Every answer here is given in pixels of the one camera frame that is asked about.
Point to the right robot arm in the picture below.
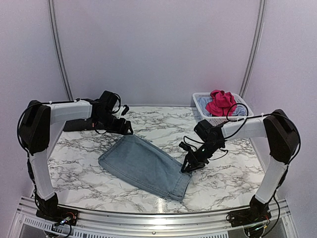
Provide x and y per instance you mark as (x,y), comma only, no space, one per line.
(283,141)

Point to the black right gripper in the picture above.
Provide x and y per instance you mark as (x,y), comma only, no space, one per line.
(194,162)

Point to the aluminium front rail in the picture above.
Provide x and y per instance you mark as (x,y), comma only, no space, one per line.
(213,224)

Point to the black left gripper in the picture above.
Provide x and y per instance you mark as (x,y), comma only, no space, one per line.
(119,130)

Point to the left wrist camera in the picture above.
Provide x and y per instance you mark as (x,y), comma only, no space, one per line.
(123,110)

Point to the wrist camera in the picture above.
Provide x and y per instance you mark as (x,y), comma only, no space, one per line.
(123,110)
(187,147)

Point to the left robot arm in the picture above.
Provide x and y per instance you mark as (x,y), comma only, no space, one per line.
(34,135)

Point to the white plastic laundry basket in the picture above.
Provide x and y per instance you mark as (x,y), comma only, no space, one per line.
(218,120)

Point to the grey denim jeans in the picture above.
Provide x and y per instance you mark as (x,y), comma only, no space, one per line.
(145,166)

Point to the black pinstriped shirt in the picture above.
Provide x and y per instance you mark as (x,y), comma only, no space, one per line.
(78,125)

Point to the red garment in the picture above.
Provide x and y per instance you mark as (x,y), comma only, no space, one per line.
(222,103)

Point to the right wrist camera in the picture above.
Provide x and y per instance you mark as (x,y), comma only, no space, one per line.
(187,147)

